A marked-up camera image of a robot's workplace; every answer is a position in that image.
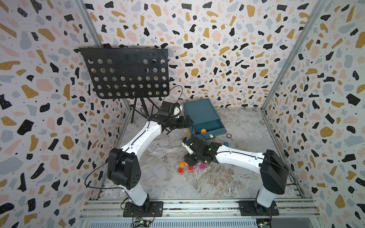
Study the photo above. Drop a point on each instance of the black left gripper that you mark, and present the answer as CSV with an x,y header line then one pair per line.
x,y
182,123

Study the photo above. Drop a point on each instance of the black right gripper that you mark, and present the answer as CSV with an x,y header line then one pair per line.
x,y
187,159

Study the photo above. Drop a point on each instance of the teal drawer cabinet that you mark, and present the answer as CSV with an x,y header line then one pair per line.
x,y
204,115

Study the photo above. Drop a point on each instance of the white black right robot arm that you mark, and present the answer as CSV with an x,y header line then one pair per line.
x,y
273,171

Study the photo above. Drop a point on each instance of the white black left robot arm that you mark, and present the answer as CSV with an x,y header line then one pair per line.
x,y
123,163

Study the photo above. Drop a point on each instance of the black perforated music stand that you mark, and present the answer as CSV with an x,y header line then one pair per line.
x,y
127,73

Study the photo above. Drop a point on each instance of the green circuit board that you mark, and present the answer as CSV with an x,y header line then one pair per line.
x,y
141,223

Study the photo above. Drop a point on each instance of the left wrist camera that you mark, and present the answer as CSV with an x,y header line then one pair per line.
x,y
168,109

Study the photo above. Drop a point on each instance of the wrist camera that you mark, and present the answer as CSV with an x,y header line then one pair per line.
x,y
168,109
188,144

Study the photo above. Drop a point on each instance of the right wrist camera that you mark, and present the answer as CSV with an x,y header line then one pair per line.
x,y
188,144

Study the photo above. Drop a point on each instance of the aluminium corner post left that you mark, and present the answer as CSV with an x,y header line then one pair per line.
x,y
80,6

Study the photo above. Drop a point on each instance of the aluminium corner post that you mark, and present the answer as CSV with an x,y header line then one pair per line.
x,y
80,6
319,6

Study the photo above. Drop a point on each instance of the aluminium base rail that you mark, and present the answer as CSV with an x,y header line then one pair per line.
x,y
204,213

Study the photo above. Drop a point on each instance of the aluminium corner post right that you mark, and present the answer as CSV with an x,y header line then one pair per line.
x,y
319,6

